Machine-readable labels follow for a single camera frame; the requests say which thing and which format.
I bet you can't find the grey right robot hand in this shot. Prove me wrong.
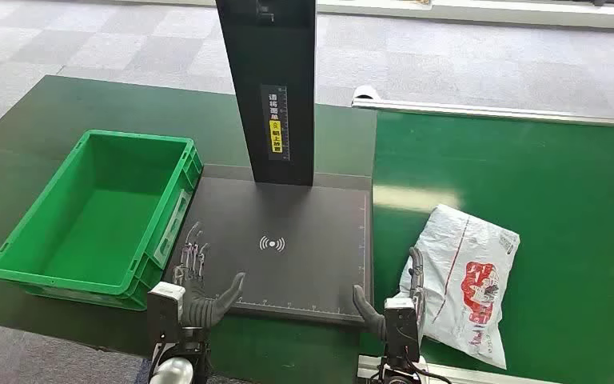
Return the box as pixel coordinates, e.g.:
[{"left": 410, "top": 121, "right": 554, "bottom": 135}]
[{"left": 353, "top": 246, "right": 428, "bottom": 342}]

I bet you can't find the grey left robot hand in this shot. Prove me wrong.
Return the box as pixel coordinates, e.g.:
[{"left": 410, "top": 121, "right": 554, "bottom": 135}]
[{"left": 171, "top": 221, "right": 247, "bottom": 330}]

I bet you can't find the white printed plastic mailer package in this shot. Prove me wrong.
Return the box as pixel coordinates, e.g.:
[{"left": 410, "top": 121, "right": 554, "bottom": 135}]
[{"left": 397, "top": 204, "right": 521, "bottom": 370}]

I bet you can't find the black inbound scanner machine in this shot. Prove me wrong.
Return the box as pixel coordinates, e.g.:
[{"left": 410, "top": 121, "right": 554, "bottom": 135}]
[{"left": 162, "top": 0, "right": 374, "bottom": 327}]

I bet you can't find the green conveyor belt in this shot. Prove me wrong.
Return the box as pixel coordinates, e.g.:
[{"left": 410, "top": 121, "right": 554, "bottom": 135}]
[{"left": 358, "top": 110, "right": 614, "bottom": 384}]

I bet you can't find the green plastic crate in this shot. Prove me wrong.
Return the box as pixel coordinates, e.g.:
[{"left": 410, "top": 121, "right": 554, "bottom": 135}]
[{"left": 0, "top": 130, "right": 204, "bottom": 312}]

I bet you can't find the black yellow label sticker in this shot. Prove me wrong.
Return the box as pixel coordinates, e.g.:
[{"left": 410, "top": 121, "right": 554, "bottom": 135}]
[{"left": 260, "top": 83, "right": 290, "bottom": 162}]

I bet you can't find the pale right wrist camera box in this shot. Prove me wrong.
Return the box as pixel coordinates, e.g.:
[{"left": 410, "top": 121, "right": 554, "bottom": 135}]
[{"left": 383, "top": 297, "right": 421, "bottom": 365}]

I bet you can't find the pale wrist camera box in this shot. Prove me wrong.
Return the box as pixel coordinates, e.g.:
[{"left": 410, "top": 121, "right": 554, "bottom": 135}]
[
  {"left": 146, "top": 282, "right": 187, "bottom": 346},
  {"left": 383, "top": 297, "right": 421, "bottom": 365}
]

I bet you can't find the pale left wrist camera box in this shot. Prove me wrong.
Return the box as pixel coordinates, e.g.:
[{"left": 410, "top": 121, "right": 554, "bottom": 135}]
[{"left": 146, "top": 282, "right": 187, "bottom": 346}]

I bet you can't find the long aluminium conveyor side rail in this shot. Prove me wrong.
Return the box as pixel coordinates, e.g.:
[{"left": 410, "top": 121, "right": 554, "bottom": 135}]
[{"left": 352, "top": 84, "right": 614, "bottom": 128}]

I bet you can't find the white wall ledge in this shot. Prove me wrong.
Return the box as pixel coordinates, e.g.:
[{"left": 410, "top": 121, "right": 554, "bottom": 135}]
[{"left": 126, "top": 0, "right": 614, "bottom": 32}]

